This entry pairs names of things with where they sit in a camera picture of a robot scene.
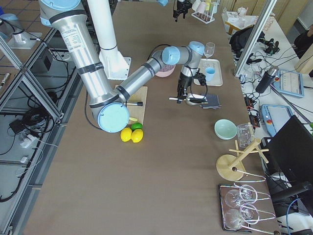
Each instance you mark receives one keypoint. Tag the yellow lemon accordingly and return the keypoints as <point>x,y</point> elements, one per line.
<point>125,134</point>
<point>137,135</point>

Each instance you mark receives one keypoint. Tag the black glass tray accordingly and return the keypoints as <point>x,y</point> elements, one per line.
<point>223,189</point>

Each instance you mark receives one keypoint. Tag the wooden glass stand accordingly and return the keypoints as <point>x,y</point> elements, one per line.
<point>231,167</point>

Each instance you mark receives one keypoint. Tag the aluminium frame post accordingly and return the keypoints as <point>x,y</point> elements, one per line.
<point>257,29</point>

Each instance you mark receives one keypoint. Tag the wooden cutting board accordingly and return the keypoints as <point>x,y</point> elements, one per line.
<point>138,111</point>

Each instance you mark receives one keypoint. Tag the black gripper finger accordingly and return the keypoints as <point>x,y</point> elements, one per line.
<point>183,94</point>
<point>179,94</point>

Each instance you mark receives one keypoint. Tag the black thermos bottle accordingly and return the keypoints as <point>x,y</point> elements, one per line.
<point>267,79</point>

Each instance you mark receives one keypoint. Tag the beige serving tray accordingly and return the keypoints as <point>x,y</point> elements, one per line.
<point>217,80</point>

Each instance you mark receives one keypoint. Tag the steel ice scoop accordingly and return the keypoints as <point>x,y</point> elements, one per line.
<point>191,99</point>

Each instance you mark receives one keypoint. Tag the upside down wine glass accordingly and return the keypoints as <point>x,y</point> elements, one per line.
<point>244,218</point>
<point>240,195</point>

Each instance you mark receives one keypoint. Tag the pink ice bowl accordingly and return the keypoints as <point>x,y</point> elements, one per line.
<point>166,71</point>

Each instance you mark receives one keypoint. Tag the pink cup on rack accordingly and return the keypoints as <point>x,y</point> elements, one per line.
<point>201,7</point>

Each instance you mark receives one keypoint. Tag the clear glass jar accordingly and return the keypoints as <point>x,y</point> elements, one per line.
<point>245,135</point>

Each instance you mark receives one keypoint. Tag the steel muddler black tip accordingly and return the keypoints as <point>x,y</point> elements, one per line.
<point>139,103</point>

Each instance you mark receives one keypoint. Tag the blue plastic cup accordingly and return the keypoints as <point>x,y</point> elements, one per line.
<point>209,73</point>

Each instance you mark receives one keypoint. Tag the green lime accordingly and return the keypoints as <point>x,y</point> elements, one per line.
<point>136,126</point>

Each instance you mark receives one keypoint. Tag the white cup rack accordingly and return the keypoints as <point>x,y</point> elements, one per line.
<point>208,15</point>

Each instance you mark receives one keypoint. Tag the mint green bowl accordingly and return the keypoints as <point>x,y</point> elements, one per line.
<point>225,129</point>

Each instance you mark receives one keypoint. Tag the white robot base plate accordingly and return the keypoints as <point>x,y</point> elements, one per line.
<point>116,66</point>

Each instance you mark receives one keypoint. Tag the clear wine glass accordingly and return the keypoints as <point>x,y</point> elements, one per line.
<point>208,52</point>

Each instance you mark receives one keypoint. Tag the blue teach pendant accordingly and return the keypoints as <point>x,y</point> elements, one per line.
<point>290,82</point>
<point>275,117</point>

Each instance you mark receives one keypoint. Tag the seated person dark jacket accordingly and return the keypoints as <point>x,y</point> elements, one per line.
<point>303,42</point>

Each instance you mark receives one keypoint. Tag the dark folded cloth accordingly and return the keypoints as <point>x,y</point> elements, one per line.
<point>212,102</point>

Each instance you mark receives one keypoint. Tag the black monitor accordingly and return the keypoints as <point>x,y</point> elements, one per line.
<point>292,149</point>

